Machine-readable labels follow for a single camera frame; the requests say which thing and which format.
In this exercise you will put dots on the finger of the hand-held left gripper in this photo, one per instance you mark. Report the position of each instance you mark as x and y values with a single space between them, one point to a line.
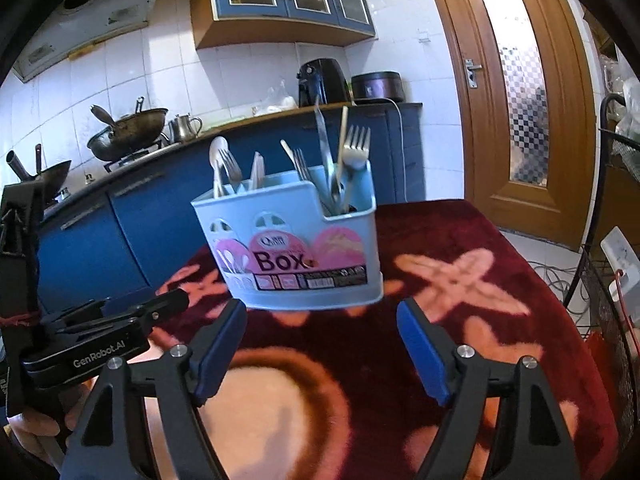
75 316
160 305

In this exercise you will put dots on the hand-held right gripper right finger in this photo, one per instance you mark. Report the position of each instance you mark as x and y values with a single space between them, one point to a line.
425 345

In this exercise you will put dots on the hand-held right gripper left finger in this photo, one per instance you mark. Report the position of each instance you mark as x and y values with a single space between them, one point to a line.
220 345

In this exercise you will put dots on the light blue utensil holder box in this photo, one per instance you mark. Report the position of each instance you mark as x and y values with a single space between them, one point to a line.
280 220

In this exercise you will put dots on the beige plastic fork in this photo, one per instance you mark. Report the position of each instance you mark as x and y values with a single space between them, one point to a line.
257 175
356 157

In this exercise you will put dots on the white plastic spoon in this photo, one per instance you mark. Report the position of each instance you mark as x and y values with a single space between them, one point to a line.
219 152

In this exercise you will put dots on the large steel fork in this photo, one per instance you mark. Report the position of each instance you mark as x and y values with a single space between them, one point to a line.
302 170

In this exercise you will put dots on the beige plastic utensil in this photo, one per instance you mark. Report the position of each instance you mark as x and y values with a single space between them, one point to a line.
287 150

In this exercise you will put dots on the long wooden chopstick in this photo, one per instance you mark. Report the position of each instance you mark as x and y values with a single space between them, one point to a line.
343 130

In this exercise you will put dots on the person's left hand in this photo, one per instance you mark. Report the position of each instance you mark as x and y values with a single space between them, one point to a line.
35 435

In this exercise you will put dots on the red floral blanket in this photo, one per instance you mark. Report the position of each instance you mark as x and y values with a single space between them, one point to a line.
350 360

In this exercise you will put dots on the blue base cabinets with counter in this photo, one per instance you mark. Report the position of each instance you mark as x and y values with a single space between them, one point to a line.
150 220

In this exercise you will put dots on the small dark wok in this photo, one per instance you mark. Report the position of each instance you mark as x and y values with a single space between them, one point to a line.
52 175

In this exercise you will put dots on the gas stove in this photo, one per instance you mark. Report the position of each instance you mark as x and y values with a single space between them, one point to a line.
135 157

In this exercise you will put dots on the red plastic bag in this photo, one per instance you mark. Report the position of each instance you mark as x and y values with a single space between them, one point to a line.
595 350

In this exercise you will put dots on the large dark wok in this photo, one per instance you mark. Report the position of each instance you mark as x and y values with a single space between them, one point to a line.
130 132

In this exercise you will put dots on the steel kettle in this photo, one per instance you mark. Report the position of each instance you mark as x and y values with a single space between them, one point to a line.
182 129

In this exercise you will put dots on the wooden door with glass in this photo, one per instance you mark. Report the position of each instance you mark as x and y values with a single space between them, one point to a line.
480 160

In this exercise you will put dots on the white power strip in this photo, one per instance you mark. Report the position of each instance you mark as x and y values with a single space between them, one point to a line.
620 255

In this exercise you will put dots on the clear plastic bag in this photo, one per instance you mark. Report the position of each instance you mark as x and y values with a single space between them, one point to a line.
280 102

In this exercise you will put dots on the dark rice cooker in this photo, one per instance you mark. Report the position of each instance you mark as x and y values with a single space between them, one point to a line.
377 87

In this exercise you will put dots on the black air fryer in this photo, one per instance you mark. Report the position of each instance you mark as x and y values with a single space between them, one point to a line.
322 82

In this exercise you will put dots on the grey range hood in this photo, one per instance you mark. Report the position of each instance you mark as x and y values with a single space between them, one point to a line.
90 10

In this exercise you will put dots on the white plastic bags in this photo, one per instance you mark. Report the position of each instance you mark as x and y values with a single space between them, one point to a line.
625 100

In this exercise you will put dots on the white light switch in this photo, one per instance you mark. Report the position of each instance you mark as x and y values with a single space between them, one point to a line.
424 36

